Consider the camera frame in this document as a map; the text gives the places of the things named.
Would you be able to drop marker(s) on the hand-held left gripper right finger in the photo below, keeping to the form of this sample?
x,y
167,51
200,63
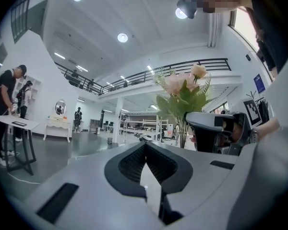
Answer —
x,y
177,174

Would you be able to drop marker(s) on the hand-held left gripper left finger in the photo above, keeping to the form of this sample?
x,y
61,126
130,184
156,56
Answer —
x,y
115,174

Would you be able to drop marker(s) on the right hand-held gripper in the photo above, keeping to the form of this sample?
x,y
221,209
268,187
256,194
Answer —
x,y
206,138

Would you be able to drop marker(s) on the pink artificial flowers bunch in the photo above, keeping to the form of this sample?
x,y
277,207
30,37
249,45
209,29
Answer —
x,y
182,92

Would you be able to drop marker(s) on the person's right forearm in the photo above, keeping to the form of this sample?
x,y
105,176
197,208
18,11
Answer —
x,y
268,128

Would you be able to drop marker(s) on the dark mesh waste bin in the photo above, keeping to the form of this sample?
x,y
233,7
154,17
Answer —
x,y
109,141

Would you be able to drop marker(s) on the white pillar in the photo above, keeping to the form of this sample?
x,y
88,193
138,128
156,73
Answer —
x,y
118,118

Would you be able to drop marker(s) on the coat rack with dark clothes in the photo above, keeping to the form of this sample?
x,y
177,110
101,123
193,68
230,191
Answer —
x,y
263,109

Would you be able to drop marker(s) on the white dressing table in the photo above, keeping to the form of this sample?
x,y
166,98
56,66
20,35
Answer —
x,y
57,123

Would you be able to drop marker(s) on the black balcony railing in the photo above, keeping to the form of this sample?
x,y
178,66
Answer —
x,y
158,72

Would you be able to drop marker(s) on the oval white-framed mirror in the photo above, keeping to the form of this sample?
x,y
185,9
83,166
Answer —
x,y
60,107

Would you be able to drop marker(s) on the black tablet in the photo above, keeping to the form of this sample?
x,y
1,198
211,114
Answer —
x,y
19,123

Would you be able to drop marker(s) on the white table with black legs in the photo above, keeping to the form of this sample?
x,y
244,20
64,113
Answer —
x,y
7,121

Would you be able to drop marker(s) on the person's black top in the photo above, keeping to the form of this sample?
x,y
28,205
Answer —
x,y
273,20

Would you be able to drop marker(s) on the black grid window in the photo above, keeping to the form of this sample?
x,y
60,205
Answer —
x,y
21,13

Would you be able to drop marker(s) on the blue wall poster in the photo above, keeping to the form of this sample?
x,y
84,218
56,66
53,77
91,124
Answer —
x,y
259,83

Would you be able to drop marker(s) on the small black wall box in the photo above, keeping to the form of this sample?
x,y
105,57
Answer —
x,y
248,57

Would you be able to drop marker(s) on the white wall shelf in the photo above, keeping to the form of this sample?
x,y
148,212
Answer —
x,y
36,87

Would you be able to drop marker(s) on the bright wall window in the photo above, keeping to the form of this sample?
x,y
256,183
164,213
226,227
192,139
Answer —
x,y
244,25

